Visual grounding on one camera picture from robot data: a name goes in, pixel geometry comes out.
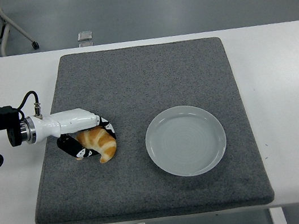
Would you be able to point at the small silver floor box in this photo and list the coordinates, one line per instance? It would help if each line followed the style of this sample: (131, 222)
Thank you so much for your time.
(85, 35)

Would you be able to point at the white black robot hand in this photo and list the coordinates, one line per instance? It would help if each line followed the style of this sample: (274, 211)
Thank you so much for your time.
(70, 120)

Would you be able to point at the white table leg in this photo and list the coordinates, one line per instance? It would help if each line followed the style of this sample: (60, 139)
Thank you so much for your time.
(278, 218)

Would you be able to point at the light grey round plate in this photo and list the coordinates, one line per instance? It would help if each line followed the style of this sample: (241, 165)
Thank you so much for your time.
(186, 140)

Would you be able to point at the grey felt table mat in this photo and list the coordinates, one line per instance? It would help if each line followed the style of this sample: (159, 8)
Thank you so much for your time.
(133, 86)

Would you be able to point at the golden croissant bread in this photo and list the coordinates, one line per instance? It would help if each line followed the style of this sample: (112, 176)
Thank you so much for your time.
(104, 142)

